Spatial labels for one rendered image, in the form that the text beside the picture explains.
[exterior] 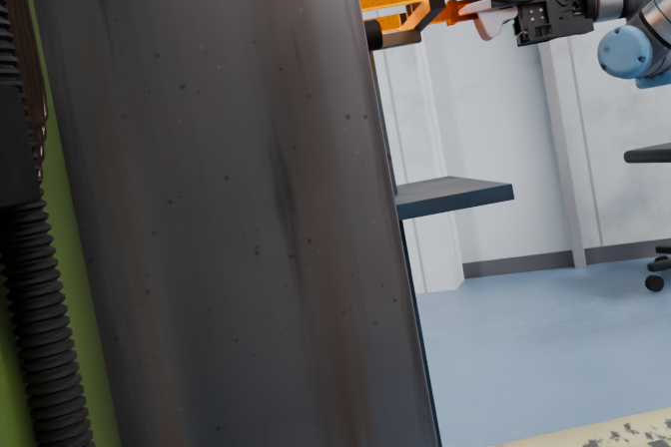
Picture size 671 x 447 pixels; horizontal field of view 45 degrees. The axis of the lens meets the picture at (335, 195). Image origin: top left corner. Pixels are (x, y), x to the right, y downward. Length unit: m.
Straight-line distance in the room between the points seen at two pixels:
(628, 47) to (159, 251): 0.86
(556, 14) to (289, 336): 0.90
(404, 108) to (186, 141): 3.42
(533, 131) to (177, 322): 3.63
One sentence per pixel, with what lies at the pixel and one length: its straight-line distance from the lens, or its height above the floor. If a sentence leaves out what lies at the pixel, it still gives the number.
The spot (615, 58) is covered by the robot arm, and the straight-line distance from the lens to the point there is 1.25.
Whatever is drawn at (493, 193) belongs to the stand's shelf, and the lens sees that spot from 1.00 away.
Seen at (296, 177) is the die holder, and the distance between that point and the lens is 0.53.
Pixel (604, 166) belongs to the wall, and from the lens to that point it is 4.10.
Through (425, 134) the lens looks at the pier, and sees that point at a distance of 3.91.
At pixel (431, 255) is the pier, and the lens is 3.97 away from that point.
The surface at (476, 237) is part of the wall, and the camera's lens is 4.19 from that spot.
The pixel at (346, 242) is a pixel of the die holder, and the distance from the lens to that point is 0.54.
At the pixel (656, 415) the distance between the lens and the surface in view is 0.38.
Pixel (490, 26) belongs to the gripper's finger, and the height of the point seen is 0.92.
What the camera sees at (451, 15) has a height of 0.95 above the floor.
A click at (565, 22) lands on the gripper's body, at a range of 1.36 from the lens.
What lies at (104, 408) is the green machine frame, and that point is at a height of 0.65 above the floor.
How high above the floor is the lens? 0.78
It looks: 3 degrees down
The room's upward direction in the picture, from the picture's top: 10 degrees counter-clockwise
